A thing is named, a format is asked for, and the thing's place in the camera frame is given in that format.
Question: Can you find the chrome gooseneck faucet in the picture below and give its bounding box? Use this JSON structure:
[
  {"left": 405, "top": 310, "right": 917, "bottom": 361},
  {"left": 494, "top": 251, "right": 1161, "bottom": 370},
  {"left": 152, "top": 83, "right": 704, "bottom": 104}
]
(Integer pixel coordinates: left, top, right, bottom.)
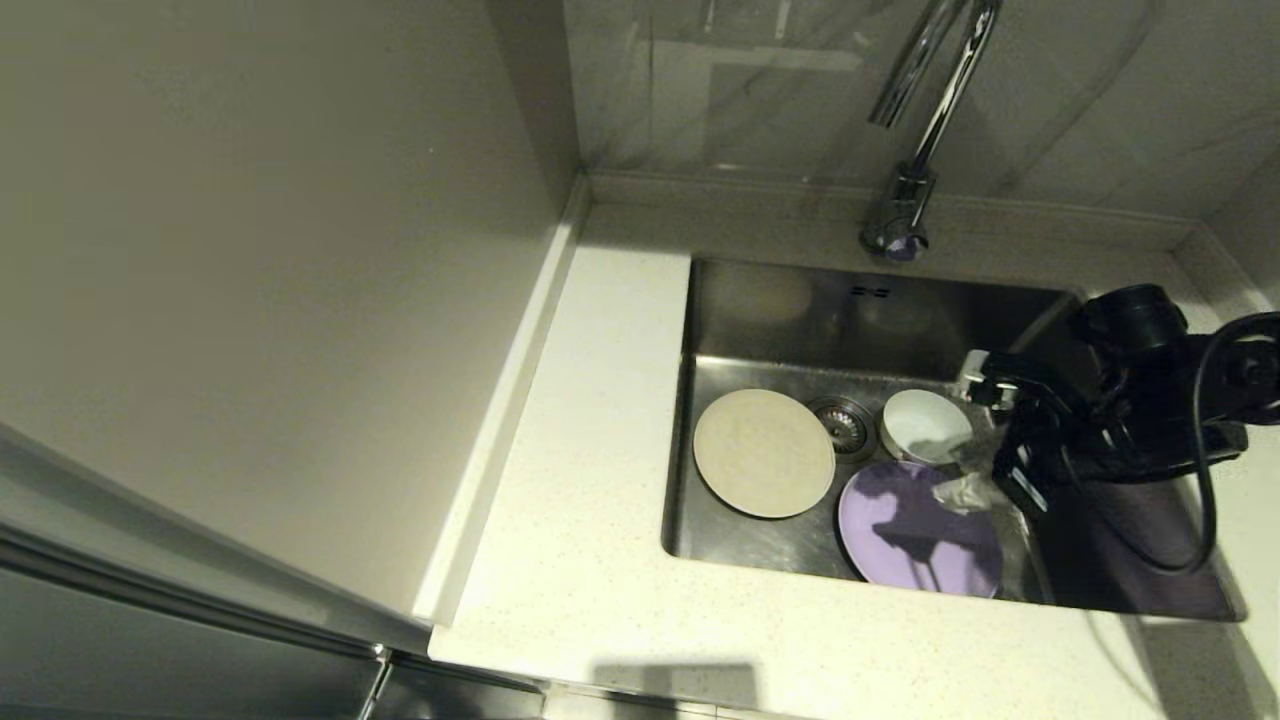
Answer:
[{"left": 860, "top": 0, "right": 1004, "bottom": 265}]

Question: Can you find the beige round plate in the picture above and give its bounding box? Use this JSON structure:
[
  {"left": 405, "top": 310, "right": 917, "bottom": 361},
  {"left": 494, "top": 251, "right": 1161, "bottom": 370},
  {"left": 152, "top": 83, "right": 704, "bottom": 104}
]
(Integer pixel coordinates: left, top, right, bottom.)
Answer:
[{"left": 693, "top": 388, "right": 836, "bottom": 521}]

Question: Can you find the purple round plate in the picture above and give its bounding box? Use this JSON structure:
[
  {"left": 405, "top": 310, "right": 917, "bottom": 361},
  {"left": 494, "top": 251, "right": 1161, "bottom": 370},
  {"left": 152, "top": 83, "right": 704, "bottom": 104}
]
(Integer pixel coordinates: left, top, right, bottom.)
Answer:
[{"left": 838, "top": 459, "right": 1004, "bottom": 599}]

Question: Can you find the metal sink drain strainer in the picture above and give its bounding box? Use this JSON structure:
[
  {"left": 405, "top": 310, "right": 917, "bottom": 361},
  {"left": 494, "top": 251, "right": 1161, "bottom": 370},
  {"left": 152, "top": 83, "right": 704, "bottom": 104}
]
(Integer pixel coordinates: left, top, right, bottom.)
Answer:
[{"left": 808, "top": 397, "right": 879, "bottom": 463}]

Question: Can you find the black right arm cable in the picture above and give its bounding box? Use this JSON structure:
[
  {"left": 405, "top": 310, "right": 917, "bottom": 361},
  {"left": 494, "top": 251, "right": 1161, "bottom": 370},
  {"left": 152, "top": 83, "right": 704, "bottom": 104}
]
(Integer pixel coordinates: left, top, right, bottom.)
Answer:
[{"left": 1060, "top": 312, "right": 1280, "bottom": 576}]

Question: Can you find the tall beige cabinet side panel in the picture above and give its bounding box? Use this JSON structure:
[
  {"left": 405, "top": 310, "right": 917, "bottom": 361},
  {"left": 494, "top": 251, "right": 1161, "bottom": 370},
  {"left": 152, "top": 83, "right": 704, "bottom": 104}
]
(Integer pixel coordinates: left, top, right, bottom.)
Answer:
[{"left": 0, "top": 0, "right": 586, "bottom": 631}]

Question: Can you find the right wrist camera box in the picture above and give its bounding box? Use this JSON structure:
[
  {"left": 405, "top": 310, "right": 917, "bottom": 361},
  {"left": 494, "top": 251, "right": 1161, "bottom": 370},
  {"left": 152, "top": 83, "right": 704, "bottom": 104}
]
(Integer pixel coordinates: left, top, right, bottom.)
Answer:
[{"left": 958, "top": 348, "right": 1026, "bottom": 409}]

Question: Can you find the white bowl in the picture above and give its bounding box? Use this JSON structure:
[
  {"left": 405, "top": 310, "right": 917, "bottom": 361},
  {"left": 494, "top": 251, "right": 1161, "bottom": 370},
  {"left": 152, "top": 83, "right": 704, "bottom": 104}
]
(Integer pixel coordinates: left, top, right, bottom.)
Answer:
[{"left": 880, "top": 388, "right": 973, "bottom": 466}]

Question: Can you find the grey glossy cabinet door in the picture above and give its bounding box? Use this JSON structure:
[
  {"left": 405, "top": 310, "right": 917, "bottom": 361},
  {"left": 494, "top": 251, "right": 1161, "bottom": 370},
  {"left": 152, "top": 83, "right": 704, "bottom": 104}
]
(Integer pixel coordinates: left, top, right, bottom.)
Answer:
[{"left": 0, "top": 415, "right": 546, "bottom": 720}]

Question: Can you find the stainless steel sink basin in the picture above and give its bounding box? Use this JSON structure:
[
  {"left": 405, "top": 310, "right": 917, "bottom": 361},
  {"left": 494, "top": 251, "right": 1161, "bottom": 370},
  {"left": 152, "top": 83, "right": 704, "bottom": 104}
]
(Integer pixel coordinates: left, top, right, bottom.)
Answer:
[{"left": 660, "top": 252, "right": 1249, "bottom": 626}]

